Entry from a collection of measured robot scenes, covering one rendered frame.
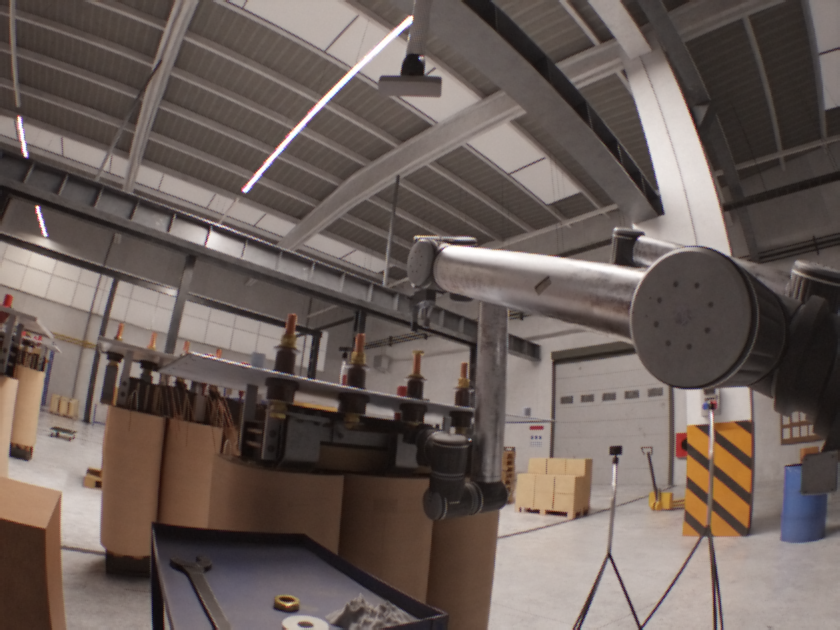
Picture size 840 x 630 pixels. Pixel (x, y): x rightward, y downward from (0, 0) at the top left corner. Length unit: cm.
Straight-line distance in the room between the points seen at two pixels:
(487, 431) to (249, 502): 77
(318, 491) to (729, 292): 122
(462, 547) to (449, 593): 22
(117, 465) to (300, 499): 174
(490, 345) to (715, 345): 89
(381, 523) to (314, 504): 29
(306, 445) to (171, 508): 176
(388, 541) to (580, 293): 114
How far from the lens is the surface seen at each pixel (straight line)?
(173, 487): 297
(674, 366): 60
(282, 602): 81
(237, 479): 137
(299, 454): 138
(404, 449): 161
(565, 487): 762
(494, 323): 134
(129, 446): 285
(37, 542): 96
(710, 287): 59
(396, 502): 157
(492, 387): 133
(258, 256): 1017
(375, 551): 159
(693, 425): 603
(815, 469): 70
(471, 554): 193
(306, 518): 138
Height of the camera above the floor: 121
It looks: 18 degrees up
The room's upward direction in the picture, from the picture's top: 5 degrees clockwise
